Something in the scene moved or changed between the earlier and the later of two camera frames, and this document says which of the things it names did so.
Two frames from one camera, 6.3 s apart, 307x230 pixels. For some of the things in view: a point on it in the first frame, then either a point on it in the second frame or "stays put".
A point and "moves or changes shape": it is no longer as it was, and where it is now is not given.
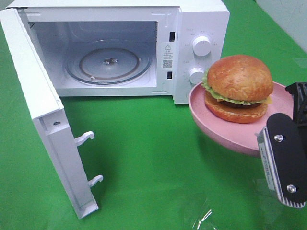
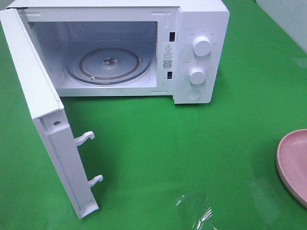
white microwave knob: [196, 75] stays put
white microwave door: [47, 111] stays put
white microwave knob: [202, 46] stays put
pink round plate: [241, 138] moves or changes shape
